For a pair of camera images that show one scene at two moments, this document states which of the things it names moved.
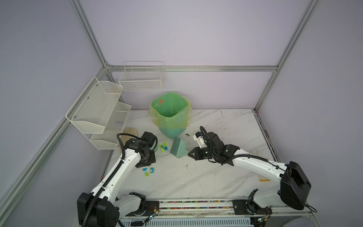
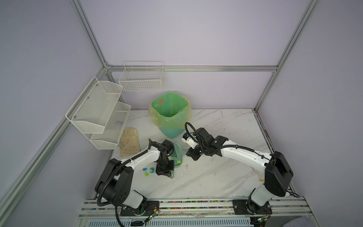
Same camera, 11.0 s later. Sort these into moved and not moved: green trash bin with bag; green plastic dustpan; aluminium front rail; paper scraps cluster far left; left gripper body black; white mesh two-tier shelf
Moved: left gripper body black; green plastic dustpan
Not moved: white mesh two-tier shelf; green trash bin with bag; aluminium front rail; paper scraps cluster far left
